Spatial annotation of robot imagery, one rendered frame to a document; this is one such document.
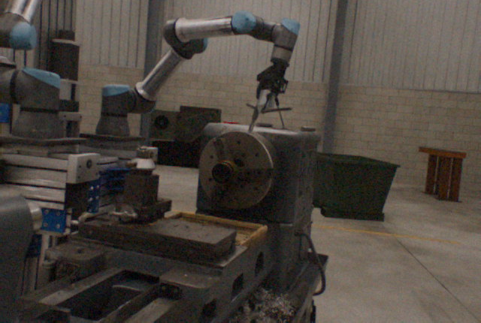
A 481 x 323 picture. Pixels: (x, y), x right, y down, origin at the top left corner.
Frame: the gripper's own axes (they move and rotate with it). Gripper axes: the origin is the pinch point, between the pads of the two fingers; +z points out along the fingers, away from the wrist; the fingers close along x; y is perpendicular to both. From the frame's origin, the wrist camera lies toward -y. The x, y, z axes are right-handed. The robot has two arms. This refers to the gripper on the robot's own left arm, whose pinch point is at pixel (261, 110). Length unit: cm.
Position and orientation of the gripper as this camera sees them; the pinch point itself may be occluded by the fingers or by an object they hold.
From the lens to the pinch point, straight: 174.4
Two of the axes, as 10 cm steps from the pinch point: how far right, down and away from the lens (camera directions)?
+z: -2.9, 9.5, 1.2
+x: 8.7, 2.1, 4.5
